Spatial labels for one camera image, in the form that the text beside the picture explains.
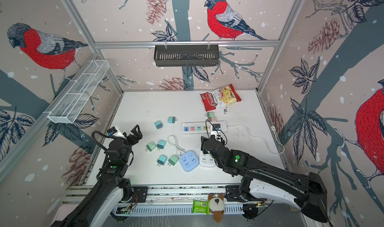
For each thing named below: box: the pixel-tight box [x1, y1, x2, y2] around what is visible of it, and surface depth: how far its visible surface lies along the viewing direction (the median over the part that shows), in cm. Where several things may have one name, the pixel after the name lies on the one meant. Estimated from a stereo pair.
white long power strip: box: [181, 121, 228, 135], surface depth 97 cm
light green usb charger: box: [167, 154, 179, 167], surface depth 85 cm
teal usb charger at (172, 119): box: [167, 116, 178, 124], surface depth 103 cm
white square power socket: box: [199, 151, 216, 167], surface depth 83 cm
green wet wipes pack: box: [192, 199, 210, 215], surface depth 71 cm
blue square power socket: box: [179, 150, 200, 172], surface depth 84 cm
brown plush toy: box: [208, 194, 225, 223], surface depth 70 cm
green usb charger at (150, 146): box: [145, 141, 156, 152], surface depth 91 cm
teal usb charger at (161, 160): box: [157, 154, 168, 167], surface depth 85 cm
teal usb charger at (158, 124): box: [154, 120, 163, 129], surface depth 100 cm
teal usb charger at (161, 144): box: [156, 139, 167, 151], surface depth 92 cm
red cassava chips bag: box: [199, 83, 242, 112], surface depth 113 cm
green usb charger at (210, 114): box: [207, 112, 215, 119], surface depth 106 cm
